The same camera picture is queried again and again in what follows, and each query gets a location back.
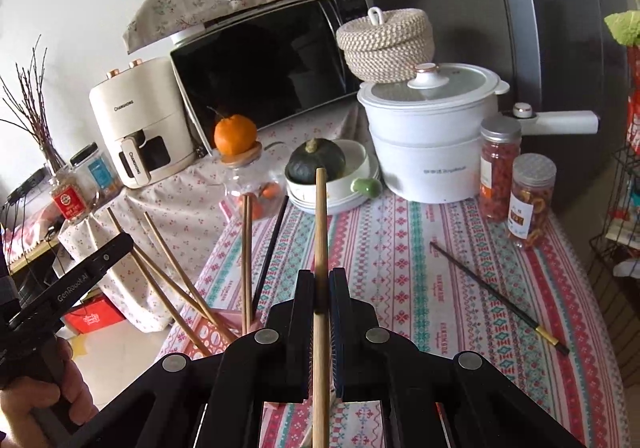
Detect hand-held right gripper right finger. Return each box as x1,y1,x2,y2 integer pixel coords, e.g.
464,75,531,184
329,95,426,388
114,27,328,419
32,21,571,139
327,268,587,448

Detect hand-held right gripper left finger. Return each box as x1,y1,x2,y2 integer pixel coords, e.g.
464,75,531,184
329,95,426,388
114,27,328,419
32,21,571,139
86,269,321,448

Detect black chopstick gold end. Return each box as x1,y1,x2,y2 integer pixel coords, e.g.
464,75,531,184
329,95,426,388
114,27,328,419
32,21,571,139
430,242,571,356
251,194,290,316

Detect group of wooden chopsticks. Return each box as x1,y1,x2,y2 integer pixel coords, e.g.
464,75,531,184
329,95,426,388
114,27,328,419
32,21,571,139
106,195,253,359

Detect pink lattice utensil holder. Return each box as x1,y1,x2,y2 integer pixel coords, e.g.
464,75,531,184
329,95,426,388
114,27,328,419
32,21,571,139
196,309,267,360

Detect long bamboo chopstick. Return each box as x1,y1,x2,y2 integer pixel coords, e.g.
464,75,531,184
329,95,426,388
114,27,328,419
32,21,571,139
311,168,332,448

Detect person's left hand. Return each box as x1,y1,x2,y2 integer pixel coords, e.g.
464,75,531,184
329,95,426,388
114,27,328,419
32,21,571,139
0,338,99,439

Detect red cardboard box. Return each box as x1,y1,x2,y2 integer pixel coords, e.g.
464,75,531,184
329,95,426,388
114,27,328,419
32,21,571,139
64,294,119,337

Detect glass jar red label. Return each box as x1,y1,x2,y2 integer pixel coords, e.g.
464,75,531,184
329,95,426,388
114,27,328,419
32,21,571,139
49,167,95,225

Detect patterned striped tablecloth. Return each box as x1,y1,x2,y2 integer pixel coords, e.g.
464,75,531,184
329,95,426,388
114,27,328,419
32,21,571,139
157,183,628,448

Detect glass jar black lid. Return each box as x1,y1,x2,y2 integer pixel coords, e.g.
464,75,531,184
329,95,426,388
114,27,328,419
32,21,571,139
70,143,122,201

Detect floral cabinet cover cloth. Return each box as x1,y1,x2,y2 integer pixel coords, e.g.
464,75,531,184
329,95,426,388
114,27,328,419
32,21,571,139
57,103,371,334

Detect dark green pumpkin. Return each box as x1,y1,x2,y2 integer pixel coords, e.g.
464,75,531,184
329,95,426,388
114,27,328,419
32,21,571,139
285,138,347,185

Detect glass jar with small fruits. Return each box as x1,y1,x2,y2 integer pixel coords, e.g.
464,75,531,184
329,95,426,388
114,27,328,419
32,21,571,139
220,143,290,221

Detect white electric cooking pot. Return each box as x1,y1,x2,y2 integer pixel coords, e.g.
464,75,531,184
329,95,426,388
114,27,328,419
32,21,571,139
357,63,600,205

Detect dried bare branches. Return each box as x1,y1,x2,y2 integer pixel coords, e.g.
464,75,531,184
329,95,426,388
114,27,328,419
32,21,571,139
0,34,67,170

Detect orange with stem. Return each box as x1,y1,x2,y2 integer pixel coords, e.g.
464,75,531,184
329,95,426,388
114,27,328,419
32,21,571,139
214,113,258,158

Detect cream air fryer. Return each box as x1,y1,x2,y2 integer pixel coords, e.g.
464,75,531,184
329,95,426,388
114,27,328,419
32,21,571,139
90,57,197,190

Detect plastic jar of red snacks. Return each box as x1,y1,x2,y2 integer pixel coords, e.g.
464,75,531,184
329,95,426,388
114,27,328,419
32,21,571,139
480,117,523,221

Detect plastic jar of dried slices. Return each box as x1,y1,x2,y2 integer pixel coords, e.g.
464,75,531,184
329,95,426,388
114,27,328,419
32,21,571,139
507,154,557,250

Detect black microwave oven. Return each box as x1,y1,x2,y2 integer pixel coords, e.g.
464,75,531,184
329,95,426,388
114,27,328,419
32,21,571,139
169,0,372,158

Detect white glass pot lid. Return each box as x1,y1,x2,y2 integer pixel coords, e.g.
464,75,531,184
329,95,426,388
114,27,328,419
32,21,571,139
361,63,510,101

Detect grey refrigerator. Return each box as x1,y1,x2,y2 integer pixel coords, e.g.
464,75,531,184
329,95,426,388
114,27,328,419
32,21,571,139
350,0,640,216

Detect red plastic bag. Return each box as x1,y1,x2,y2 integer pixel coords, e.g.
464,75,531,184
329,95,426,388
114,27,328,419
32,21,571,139
626,90,640,155

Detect napa cabbage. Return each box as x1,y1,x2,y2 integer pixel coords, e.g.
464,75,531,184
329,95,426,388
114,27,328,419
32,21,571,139
604,9,640,49

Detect white bowl green handle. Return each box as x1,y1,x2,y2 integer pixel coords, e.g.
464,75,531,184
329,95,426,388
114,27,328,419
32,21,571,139
285,139,383,216

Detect woven rope lidded basket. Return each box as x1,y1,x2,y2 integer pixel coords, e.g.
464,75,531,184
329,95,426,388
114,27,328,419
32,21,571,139
336,7,435,83

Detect black wire rack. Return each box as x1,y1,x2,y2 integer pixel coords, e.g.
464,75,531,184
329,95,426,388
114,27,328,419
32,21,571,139
587,145,640,281

